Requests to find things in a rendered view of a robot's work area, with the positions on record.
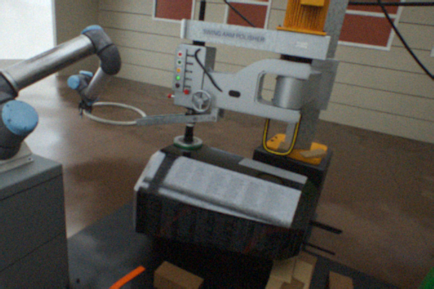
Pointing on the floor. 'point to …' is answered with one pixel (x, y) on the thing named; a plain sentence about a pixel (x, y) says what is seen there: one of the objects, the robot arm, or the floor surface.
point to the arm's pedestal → (33, 226)
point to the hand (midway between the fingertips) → (85, 117)
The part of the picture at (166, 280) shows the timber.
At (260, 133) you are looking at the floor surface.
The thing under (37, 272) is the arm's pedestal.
